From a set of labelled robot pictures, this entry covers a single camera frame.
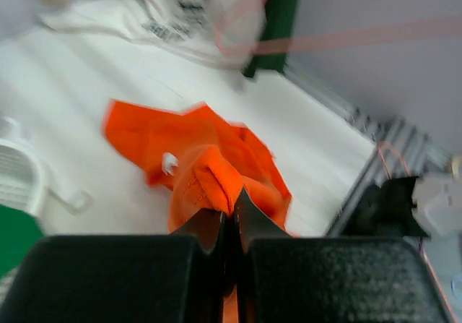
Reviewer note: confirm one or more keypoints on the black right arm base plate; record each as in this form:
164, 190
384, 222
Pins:
386, 210

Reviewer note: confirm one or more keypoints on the pink wire hanger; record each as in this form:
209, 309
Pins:
443, 26

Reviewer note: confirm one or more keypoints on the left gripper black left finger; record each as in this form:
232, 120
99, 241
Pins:
123, 278

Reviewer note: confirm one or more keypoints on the dark green t shirt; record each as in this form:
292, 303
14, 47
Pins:
225, 34

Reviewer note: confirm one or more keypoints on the white perforated plastic basket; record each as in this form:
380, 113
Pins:
28, 180

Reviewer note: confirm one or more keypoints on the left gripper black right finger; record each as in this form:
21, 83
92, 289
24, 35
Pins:
281, 278

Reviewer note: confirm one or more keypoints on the aluminium mounting rail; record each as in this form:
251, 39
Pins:
400, 148

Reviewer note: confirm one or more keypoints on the orange t shirt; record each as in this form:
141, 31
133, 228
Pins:
227, 215

